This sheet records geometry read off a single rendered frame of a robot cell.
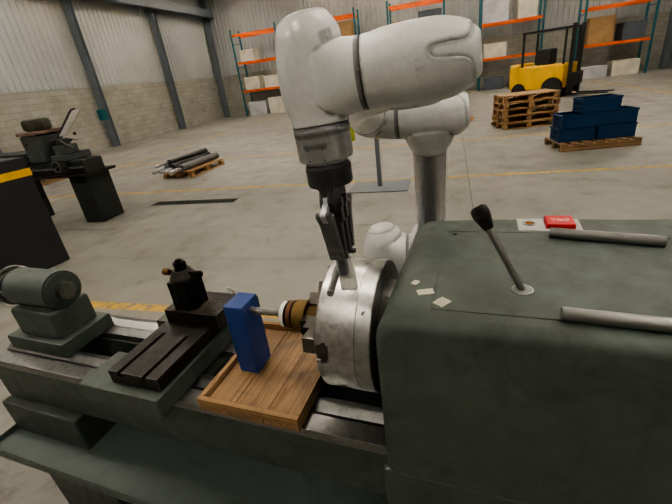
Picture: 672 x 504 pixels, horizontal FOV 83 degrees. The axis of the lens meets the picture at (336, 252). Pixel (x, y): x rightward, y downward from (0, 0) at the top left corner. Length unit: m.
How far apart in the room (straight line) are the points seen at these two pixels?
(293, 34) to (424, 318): 0.47
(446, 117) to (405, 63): 0.56
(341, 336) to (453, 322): 0.26
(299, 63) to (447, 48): 0.20
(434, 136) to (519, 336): 0.64
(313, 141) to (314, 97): 0.06
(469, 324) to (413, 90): 0.36
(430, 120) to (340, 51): 0.56
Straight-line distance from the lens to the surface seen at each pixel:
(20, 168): 5.45
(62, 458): 1.81
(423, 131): 1.11
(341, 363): 0.85
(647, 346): 0.69
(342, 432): 1.01
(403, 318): 0.67
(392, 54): 0.56
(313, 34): 0.59
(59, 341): 1.67
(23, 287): 1.69
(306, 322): 0.94
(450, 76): 0.57
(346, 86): 0.57
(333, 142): 0.60
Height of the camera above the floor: 1.64
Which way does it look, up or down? 25 degrees down
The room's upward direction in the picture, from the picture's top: 8 degrees counter-clockwise
